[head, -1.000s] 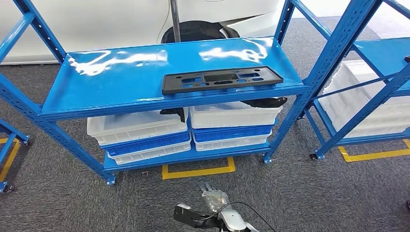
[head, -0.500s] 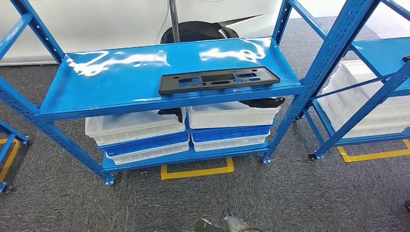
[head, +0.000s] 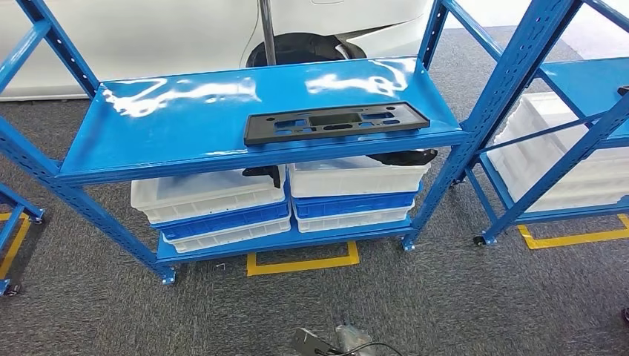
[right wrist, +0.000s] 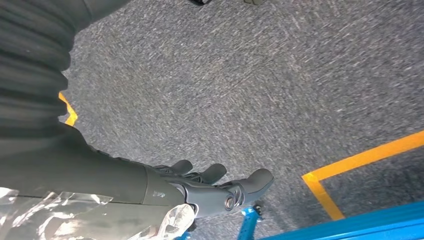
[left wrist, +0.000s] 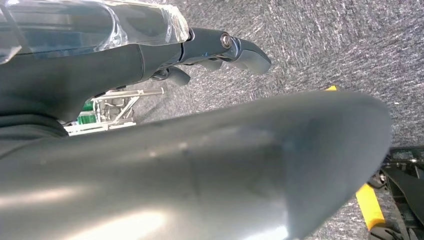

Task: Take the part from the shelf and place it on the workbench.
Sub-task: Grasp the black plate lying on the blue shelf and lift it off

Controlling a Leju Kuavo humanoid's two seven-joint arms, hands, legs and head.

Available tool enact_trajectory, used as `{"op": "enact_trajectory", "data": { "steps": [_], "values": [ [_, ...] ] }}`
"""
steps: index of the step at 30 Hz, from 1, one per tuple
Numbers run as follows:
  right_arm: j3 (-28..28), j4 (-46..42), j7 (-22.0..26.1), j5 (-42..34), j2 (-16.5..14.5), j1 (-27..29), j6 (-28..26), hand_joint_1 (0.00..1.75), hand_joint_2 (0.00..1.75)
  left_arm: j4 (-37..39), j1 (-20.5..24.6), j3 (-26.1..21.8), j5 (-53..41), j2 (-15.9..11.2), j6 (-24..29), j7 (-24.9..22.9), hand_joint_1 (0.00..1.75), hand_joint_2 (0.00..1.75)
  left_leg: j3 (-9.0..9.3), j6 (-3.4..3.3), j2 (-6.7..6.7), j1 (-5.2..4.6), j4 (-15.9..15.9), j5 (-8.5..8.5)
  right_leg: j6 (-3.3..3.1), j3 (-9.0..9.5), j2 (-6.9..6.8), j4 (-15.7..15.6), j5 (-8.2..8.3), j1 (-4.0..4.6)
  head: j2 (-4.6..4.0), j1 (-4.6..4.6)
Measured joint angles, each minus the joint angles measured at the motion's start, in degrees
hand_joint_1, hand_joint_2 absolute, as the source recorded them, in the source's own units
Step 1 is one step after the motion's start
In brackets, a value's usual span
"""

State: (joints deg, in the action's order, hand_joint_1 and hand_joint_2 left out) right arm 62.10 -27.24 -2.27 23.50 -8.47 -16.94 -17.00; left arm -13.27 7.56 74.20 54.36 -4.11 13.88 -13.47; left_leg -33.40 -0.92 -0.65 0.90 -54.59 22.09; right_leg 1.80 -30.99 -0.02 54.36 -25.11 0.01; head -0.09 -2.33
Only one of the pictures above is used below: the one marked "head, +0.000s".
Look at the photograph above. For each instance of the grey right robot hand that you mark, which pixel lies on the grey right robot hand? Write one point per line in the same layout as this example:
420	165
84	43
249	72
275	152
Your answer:
354	339

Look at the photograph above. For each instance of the black plastic plate frame part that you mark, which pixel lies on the black plastic plate frame part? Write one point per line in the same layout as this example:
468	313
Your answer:
260	133

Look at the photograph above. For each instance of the black plastic car part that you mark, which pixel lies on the black plastic car part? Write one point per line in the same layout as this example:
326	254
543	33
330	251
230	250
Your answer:
403	157
263	172

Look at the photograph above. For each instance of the blue metal shelf rack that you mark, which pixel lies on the blue metal shelf rack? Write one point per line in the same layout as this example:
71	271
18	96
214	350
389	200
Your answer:
22	202
580	78
206	118

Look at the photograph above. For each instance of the large white plastic crate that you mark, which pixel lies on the large white plastic crate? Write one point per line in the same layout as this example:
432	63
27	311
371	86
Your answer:
580	189

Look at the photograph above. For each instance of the dark ribbed robot foot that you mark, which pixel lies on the dark ribbed robot foot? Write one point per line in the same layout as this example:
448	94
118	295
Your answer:
626	314

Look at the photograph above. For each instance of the grey metal pole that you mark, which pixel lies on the grey metal pole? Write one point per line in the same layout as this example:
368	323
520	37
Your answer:
268	29

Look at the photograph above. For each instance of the white car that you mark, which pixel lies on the white car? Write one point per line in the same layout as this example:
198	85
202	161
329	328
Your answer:
123	39

